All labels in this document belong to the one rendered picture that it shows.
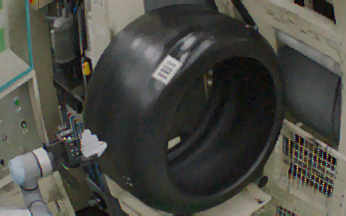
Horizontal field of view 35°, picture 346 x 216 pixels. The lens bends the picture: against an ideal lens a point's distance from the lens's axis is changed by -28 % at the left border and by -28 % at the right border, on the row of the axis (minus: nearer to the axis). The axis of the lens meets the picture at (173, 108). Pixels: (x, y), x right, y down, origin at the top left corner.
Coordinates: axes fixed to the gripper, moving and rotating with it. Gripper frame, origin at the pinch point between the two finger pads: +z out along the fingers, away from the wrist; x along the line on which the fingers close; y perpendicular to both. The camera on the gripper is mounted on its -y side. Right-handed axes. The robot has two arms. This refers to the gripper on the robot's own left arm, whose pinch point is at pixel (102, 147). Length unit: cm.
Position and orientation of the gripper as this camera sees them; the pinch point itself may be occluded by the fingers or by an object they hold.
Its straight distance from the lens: 177.1
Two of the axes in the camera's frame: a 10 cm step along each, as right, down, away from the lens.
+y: -0.3, -8.9, -4.5
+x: -6.1, -3.4, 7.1
